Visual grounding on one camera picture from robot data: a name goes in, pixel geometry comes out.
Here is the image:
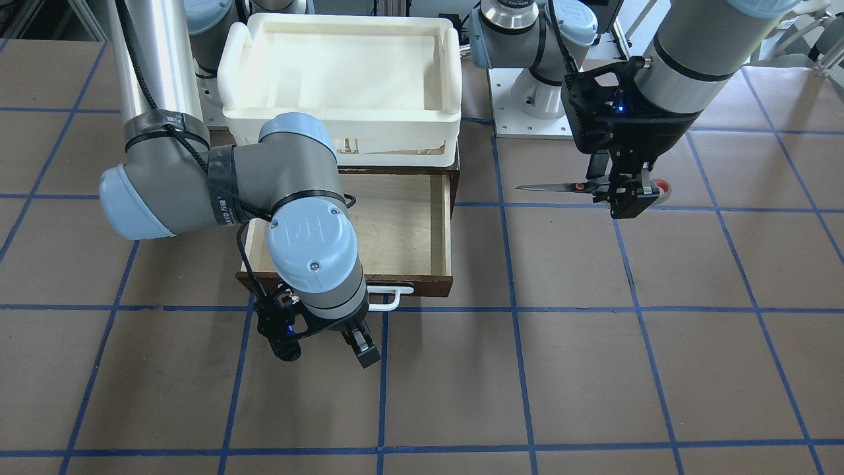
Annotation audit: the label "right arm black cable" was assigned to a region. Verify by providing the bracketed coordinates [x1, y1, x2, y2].
[113, 0, 357, 311]

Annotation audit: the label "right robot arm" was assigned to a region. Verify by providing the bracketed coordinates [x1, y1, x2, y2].
[99, 1, 380, 367]

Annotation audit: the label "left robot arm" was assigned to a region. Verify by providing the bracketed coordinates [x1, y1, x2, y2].
[468, 1, 797, 220]

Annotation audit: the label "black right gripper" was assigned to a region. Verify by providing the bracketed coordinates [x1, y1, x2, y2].
[255, 284, 382, 369]

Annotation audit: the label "orange handled scissors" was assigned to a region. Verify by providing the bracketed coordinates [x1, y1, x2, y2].
[516, 175, 672, 207]

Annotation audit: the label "wooden drawer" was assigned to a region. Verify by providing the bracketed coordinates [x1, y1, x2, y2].
[235, 170, 456, 312]

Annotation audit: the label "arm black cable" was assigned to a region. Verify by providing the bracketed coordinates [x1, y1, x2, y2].
[113, 0, 357, 311]
[545, 0, 582, 77]

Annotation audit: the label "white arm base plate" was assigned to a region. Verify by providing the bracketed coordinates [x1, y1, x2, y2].
[488, 67, 573, 141]

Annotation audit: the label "dark wooden cabinet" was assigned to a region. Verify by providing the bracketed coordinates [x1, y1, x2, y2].
[209, 129, 461, 181]

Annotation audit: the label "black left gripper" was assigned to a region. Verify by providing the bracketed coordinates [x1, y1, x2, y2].
[562, 56, 700, 220]

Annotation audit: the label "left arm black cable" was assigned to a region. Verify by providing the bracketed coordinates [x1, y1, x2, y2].
[545, 0, 582, 77]

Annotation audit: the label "white plastic tray box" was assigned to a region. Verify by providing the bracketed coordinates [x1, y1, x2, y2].
[218, 13, 462, 168]

